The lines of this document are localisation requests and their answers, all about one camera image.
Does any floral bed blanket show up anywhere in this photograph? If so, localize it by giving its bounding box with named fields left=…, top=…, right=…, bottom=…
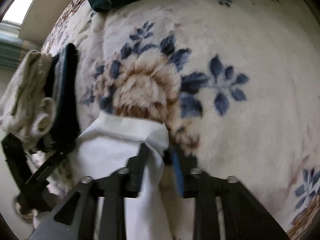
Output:
left=42, top=0, right=319, bottom=239

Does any black white folded garment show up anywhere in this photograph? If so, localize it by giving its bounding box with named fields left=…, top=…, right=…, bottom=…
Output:
left=37, top=43, right=80, bottom=152

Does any beige folded garment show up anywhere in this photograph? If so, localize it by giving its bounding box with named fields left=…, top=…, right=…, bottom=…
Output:
left=1, top=50, right=56, bottom=149

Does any white polo shirt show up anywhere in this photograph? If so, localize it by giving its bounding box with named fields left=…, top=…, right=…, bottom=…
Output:
left=67, top=110, right=197, bottom=240

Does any window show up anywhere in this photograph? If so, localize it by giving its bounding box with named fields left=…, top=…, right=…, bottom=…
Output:
left=1, top=0, right=33, bottom=25

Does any left green curtain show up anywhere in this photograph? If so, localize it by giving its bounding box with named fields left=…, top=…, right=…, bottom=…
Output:
left=0, top=33, right=41, bottom=69

